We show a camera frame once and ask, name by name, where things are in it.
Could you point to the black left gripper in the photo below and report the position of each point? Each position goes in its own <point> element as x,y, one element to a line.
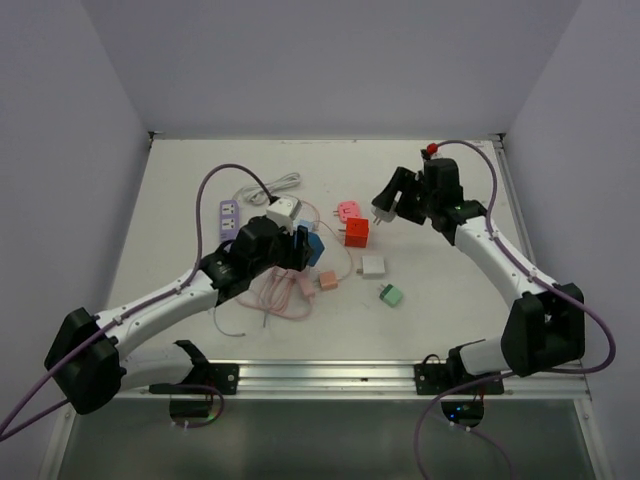
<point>301,247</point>

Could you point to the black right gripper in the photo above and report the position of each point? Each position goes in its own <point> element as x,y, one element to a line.
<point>403,180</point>

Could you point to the blue charger plug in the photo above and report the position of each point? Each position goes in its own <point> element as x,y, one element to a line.
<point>310,225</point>

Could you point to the pink power strip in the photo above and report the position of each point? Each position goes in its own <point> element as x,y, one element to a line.
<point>306,285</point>

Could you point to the orange charger plug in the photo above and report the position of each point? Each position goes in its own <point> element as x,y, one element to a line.
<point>327,280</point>

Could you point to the white rectangular charger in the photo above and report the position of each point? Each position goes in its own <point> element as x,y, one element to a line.
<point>383,209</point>

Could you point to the red cube socket adapter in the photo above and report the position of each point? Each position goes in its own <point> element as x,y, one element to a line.
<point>356,232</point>

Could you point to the pink socket adapter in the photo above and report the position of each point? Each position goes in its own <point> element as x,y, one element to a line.
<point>346,210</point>

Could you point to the purple power strip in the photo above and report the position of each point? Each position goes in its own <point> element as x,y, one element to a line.
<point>229,220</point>

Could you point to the green plug adapter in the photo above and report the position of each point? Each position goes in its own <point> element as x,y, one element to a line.
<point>390,295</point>

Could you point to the blue cube socket adapter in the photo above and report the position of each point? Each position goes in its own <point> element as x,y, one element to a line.
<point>317,247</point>

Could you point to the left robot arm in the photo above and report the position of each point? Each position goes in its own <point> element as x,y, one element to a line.
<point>88,357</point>

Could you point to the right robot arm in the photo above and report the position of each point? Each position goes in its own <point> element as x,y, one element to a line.
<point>545,327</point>

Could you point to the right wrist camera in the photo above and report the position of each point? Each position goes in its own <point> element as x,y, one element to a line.
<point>431,152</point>

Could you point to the aluminium side rail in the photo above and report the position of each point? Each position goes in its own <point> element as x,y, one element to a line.
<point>500,151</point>

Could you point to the aluminium front rail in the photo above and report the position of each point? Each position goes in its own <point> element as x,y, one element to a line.
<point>286,378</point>

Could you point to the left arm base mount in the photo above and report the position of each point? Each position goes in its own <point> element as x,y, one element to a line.
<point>211,380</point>

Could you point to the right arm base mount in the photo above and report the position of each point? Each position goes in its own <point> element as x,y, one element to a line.
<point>434,376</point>

